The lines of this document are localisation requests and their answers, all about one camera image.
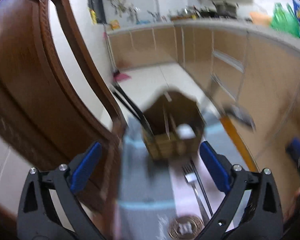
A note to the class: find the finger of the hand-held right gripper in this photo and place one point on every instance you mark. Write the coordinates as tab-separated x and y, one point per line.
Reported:
296	148

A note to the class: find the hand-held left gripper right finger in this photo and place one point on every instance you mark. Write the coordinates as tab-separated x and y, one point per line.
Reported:
215	166

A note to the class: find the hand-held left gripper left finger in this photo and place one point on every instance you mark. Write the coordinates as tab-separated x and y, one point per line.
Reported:
86	166

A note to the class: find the small metal spoon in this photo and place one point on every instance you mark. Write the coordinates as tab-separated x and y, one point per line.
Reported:
185	130

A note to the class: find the wooden utensil holder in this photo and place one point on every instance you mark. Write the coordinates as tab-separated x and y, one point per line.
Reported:
165	147

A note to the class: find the large metal spoon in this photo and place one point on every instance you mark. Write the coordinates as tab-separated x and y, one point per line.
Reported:
240	116

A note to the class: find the black chopstick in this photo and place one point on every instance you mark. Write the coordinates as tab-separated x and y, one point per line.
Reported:
202	192
133	116
131	105

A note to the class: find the metal fork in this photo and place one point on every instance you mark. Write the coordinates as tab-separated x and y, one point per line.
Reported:
190	178

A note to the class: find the beige kitchen cabinets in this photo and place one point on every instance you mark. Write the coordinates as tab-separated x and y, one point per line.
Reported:
265	80

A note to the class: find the carved wooden chair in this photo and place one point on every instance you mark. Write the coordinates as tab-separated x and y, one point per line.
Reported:
20	80

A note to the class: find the green plastic bag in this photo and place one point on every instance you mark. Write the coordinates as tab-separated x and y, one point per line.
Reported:
285	20

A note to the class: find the orange plastic bag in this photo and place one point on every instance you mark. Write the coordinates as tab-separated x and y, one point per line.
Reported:
260	17

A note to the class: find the yellow box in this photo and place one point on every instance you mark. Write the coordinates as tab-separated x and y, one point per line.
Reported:
115	24

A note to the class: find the yellow bottle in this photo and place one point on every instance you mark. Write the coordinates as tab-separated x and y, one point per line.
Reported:
93	16

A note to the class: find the dark window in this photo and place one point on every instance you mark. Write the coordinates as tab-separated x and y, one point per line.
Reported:
96	0

